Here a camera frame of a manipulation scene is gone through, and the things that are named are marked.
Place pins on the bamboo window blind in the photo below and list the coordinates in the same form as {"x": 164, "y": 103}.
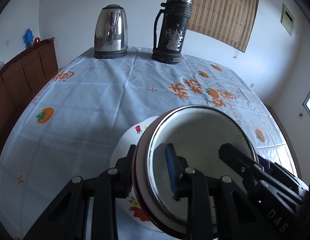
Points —
{"x": 229, "y": 21}

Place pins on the red-flower white plate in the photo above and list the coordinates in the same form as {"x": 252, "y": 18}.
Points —
{"x": 130, "y": 204}

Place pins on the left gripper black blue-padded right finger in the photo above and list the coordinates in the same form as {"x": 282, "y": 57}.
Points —
{"x": 216, "y": 207}

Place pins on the brown wooden sideboard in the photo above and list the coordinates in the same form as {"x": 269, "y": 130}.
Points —
{"x": 21, "y": 79}

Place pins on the black thermos flask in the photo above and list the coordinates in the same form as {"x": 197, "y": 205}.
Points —
{"x": 169, "y": 30}

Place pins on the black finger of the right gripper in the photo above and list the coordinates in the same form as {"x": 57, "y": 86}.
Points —
{"x": 278, "y": 201}

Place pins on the red plastic bowl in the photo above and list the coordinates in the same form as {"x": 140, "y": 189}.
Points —
{"x": 140, "y": 179}

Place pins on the stainless steel electric kettle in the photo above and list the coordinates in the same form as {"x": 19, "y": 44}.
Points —
{"x": 111, "y": 33}

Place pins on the blue thermos bottle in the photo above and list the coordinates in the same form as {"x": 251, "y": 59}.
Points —
{"x": 28, "y": 39}

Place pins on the wall electrical panel box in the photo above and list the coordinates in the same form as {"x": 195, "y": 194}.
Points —
{"x": 287, "y": 19}

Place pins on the white persimmon print tablecloth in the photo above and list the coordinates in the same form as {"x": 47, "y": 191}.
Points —
{"x": 75, "y": 122}

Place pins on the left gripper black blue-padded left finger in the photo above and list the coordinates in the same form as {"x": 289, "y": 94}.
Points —
{"x": 85, "y": 208}

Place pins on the white enamel bowl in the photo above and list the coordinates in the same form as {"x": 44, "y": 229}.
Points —
{"x": 196, "y": 133}

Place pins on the small red object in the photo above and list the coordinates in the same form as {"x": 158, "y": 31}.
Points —
{"x": 37, "y": 40}

